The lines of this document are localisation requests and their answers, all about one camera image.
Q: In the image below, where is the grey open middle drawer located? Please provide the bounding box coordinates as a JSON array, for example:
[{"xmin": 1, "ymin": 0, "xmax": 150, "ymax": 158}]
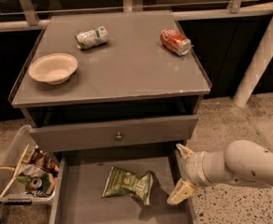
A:
[{"xmin": 50, "ymin": 148, "xmax": 195, "ymax": 224}]

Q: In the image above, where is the round metal drawer knob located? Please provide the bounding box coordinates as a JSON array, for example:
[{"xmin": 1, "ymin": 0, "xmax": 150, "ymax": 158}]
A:
[{"xmin": 115, "ymin": 132, "xmax": 123, "ymax": 141}]

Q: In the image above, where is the clear plastic trash bin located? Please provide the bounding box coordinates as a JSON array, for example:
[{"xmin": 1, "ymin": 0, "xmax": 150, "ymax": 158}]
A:
[{"xmin": 0, "ymin": 125, "xmax": 56, "ymax": 204}]

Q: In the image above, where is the grey upper drawer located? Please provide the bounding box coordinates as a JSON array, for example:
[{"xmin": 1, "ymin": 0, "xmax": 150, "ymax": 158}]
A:
[{"xmin": 31, "ymin": 115, "xmax": 197, "ymax": 152}]

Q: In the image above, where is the red cola can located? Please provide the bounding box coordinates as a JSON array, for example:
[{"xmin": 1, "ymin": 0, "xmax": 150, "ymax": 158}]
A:
[{"xmin": 160, "ymin": 29, "xmax": 192, "ymax": 56}]

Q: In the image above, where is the beige paper bowl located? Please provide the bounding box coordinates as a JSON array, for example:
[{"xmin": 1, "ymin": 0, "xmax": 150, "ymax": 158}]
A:
[{"xmin": 28, "ymin": 53, "xmax": 78, "ymax": 85}]

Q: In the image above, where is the dark crushed can in bin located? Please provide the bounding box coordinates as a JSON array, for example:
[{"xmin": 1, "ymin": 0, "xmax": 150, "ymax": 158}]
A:
[{"xmin": 26, "ymin": 177, "xmax": 43, "ymax": 191}]

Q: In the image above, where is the crumpled brown snack wrapper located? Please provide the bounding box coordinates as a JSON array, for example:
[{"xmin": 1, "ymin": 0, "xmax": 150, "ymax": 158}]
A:
[{"xmin": 13, "ymin": 144, "xmax": 59, "ymax": 182}]

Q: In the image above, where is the green jalapeno chip bag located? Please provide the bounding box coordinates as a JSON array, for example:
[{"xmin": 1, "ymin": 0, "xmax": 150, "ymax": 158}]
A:
[{"xmin": 102, "ymin": 166, "xmax": 153, "ymax": 205}]

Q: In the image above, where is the grey drawer cabinet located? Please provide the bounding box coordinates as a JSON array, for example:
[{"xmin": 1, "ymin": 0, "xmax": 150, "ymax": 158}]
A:
[{"xmin": 8, "ymin": 10, "xmax": 213, "ymax": 161}]

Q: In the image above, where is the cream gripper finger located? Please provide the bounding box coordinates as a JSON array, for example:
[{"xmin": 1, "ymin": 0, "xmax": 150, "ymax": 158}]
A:
[
  {"xmin": 166, "ymin": 178, "xmax": 197, "ymax": 205},
  {"xmin": 176, "ymin": 144, "xmax": 194, "ymax": 159}
]

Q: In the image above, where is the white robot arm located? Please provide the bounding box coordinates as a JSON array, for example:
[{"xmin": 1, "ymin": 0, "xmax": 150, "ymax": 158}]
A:
[{"xmin": 167, "ymin": 17, "xmax": 273, "ymax": 204}]

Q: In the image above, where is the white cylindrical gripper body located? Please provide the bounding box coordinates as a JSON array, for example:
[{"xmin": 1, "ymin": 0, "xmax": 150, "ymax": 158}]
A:
[{"xmin": 180, "ymin": 152, "xmax": 211, "ymax": 187}]

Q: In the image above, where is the crushed green white can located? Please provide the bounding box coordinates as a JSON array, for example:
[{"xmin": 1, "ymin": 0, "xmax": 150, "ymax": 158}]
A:
[{"xmin": 75, "ymin": 26, "xmax": 108, "ymax": 50}]

